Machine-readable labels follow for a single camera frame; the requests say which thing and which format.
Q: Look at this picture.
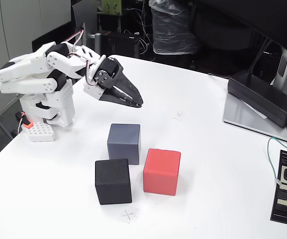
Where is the grey cube block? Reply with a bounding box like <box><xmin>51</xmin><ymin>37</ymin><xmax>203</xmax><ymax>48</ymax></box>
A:
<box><xmin>107</xmin><ymin>123</ymin><xmax>141</xmax><ymax>165</ymax></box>

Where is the black cube block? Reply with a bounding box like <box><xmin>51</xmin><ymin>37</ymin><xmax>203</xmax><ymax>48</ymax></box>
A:
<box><xmin>95</xmin><ymin>158</ymin><xmax>133</xmax><ymax>205</ymax></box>

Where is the black computer tower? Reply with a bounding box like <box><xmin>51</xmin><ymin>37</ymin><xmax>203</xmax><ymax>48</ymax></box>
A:
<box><xmin>100</xmin><ymin>30</ymin><xmax>141</xmax><ymax>58</ymax></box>

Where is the green metal panel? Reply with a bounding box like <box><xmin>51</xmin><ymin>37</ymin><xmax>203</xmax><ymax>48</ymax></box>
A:
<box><xmin>101</xmin><ymin>0</ymin><xmax>122</xmax><ymax>15</ymax></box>

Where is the plastic-wrapped black bin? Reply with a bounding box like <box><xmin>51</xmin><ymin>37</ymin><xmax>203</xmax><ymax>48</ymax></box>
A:
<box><xmin>148</xmin><ymin>0</ymin><xmax>200</xmax><ymax>55</ymax></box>

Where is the red cube block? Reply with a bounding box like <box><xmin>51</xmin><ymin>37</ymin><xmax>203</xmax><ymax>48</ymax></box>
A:
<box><xmin>143</xmin><ymin>148</ymin><xmax>182</xmax><ymax>197</ymax></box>

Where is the white perforated clamp block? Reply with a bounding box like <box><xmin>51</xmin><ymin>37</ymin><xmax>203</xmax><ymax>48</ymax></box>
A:
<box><xmin>25</xmin><ymin>121</ymin><xmax>57</xmax><ymax>143</ymax></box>

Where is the orange connector clip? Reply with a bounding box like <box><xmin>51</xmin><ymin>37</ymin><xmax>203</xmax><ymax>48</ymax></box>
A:
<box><xmin>15</xmin><ymin>112</ymin><xmax>33</xmax><ymax>129</ymax></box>

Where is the silver monitor stand base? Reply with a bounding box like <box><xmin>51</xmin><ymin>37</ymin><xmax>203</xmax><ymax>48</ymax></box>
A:
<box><xmin>222</xmin><ymin>93</ymin><xmax>287</xmax><ymax>147</ymax></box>

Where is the white paper sheet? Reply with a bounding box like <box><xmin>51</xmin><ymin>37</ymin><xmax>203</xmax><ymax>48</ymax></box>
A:
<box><xmin>241</xmin><ymin>99</ymin><xmax>268</xmax><ymax>120</ymax></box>

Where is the black power adapter brick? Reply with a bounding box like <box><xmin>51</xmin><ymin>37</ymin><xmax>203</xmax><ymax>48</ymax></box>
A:
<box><xmin>227</xmin><ymin>70</ymin><xmax>287</xmax><ymax>128</ymax></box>

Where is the black monitor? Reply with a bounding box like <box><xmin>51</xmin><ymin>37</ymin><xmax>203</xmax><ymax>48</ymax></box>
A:
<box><xmin>192</xmin><ymin>0</ymin><xmax>287</xmax><ymax>60</ymax></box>

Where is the silver monitor stand neck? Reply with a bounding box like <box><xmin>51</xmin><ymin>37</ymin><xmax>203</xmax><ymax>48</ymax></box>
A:
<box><xmin>270</xmin><ymin>47</ymin><xmax>287</xmax><ymax>95</ymax></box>

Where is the black power strip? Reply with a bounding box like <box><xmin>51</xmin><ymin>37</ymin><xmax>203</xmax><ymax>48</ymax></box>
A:
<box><xmin>270</xmin><ymin>149</ymin><xmax>287</xmax><ymax>226</ymax></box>

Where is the red white servo cable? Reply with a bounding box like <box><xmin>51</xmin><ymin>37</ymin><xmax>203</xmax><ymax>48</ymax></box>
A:
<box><xmin>67</xmin><ymin>29</ymin><xmax>107</xmax><ymax>87</ymax></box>

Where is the green thin cable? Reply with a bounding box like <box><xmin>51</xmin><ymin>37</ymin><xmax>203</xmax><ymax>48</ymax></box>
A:
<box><xmin>267</xmin><ymin>136</ymin><xmax>287</xmax><ymax>185</ymax></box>

